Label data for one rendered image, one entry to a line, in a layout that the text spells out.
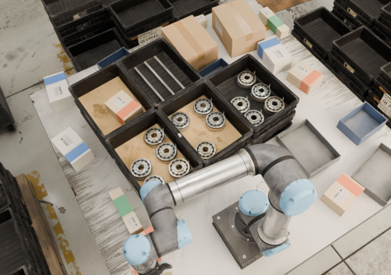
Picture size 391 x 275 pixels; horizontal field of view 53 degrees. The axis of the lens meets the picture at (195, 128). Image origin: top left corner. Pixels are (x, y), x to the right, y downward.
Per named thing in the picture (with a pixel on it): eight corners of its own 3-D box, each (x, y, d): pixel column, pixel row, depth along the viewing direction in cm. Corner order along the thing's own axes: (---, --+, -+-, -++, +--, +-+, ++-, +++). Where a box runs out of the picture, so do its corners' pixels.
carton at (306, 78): (285, 79, 231) (288, 71, 225) (299, 68, 235) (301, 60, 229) (308, 95, 225) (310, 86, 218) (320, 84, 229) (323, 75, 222)
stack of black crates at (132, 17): (162, 28, 338) (155, -16, 300) (178, 50, 323) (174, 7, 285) (119, 47, 328) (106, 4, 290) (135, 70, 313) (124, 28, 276)
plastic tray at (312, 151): (338, 160, 202) (341, 155, 198) (308, 179, 197) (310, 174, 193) (305, 122, 215) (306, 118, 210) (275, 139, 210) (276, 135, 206)
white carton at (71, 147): (95, 157, 209) (91, 149, 201) (77, 172, 205) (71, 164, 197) (74, 135, 217) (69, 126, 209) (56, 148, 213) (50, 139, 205)
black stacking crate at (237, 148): (252, 143, 197) (254, 131, 187) (205, 175, 188) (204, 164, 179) (205, 93, 215) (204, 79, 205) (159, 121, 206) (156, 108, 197)
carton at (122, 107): (107, 111, 209) (103, 103, 202) (124, 97, 213) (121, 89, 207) (127, 128, 202) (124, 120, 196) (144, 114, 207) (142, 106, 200)
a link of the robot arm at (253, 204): (258, 195, 172) (259, 181, 161) (273, 222, 165) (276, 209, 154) (233, 206, 170) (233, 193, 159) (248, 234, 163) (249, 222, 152)
